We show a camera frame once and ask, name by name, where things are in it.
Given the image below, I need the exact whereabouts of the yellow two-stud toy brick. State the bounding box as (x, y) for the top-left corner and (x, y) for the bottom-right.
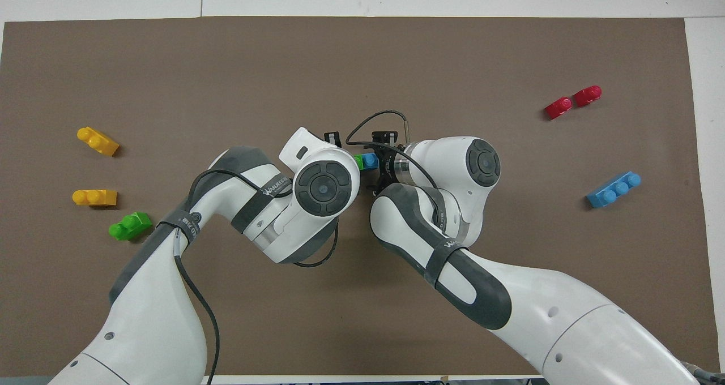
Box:
(76, 126), (121, 157)
(72, 189), (118, 207)

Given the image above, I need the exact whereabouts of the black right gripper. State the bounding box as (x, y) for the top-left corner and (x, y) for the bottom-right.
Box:
(367, 130), (410, 198)

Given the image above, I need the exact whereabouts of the brown table mat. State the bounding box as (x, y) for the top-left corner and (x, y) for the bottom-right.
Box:
(0, 16), (721, 377)

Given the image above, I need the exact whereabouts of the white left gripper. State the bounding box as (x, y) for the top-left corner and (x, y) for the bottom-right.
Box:
(278, 126), (342, 177)

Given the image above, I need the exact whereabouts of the red single-stud toy brick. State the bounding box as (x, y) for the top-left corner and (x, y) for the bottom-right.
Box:
(544, 96), (573, 121)
(573, 85), (603, 109)

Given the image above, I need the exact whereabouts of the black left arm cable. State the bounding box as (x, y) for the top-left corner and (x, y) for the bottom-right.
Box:
(173, 169), (340, 385)

